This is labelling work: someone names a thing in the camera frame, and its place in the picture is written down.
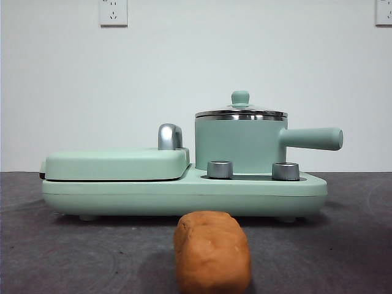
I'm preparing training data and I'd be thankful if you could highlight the glass lid with green knob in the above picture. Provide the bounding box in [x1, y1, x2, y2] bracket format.
[195, 90, 289, 119]

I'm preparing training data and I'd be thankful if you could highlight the brown potato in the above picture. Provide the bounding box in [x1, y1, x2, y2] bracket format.
[173, 210, 252, 294]

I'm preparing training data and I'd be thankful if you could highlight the silver control knob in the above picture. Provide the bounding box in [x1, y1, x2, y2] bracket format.
[206, 160, 234, 179]
[271, 162, 300, 181]

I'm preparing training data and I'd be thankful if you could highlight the green breakfast machine base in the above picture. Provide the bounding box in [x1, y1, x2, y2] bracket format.
[42, 163, 328, 222]

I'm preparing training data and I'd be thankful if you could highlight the green griddle cover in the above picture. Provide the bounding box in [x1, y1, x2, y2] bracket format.
[39, 146, 190, 182]

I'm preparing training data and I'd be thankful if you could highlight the chrome cover handle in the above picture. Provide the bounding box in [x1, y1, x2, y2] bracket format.
[157, 123, 184, 151]

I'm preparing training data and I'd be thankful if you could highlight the green pot with handle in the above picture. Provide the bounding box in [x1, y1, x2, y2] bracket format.
[195, 111, 344, 171]

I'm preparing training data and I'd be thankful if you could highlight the white wall socket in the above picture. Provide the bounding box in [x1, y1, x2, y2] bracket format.
[99, 0, 129, 28]
[375, 0, 392, 26]

